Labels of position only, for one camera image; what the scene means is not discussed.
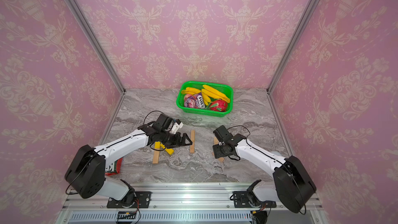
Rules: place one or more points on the banana bunch right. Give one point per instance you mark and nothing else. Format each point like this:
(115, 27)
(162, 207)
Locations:
(214, 93)

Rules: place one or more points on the aluminium front rail frame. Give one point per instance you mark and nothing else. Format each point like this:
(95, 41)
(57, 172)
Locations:
(163, 203)

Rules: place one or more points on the red snack bag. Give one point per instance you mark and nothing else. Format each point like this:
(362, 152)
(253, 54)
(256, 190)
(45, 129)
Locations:
(114, 168)

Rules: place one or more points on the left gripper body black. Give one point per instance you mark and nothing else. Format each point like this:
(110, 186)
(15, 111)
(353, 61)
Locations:
(171, 139)

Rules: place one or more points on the natural block cluster horizontal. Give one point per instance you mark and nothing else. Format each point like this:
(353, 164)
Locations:
(192, 148)

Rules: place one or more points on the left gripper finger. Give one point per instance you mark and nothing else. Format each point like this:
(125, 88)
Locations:
(185, 138)
(183, 144)

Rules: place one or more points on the green plastic basket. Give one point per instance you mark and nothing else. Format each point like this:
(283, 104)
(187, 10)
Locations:
(227, 90)

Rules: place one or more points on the yellow block diagonal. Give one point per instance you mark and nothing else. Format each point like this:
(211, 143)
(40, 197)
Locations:
(157, 145)

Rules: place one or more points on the natural wooden block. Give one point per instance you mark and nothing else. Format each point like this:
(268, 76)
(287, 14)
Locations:
(156, 157)

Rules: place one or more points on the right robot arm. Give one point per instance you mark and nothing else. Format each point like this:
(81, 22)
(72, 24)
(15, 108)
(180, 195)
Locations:
(292, 183)

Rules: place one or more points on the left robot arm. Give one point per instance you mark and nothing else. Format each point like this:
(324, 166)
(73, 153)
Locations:
(87, 171)

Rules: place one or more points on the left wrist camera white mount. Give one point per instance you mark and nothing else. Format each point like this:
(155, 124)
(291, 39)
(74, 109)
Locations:
(176, 126)

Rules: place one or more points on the red dragon fruit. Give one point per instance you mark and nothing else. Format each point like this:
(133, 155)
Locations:
(218, 106)

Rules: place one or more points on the banana bunch left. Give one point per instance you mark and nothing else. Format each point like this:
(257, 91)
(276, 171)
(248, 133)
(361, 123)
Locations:
(191, 91)

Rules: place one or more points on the banana bunch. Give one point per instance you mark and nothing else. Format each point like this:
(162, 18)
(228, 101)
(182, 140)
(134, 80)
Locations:
(191, 91)
(214, 93)

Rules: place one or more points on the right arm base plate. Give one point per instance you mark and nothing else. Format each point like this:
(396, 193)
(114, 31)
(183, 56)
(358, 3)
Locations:
(244, 199)

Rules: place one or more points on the purple snack packet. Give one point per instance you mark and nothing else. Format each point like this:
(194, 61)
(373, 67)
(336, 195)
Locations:
(195, 101)

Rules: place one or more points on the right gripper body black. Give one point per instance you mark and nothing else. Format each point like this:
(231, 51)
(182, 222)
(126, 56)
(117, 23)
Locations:
(218, 151)

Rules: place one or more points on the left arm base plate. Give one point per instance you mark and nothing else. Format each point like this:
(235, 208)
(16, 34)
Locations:
(138, 199)

